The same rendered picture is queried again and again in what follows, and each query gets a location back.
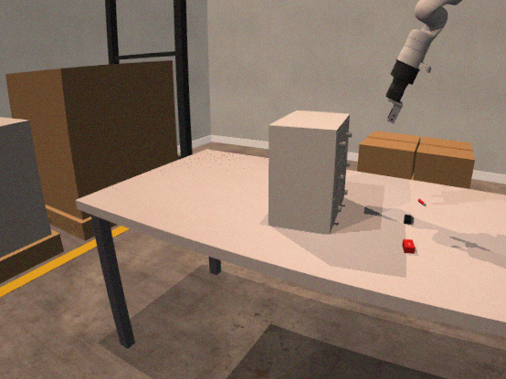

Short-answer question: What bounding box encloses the small red block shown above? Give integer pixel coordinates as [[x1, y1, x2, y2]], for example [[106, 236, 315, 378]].
[[402, 239, 415, 254]]

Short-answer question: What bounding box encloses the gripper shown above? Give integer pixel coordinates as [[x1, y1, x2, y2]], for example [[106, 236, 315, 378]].
[[385, 46, 431, 123]]

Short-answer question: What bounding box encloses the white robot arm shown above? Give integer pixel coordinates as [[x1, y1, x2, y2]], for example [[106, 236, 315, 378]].
[[405, 0, 462, 54]]

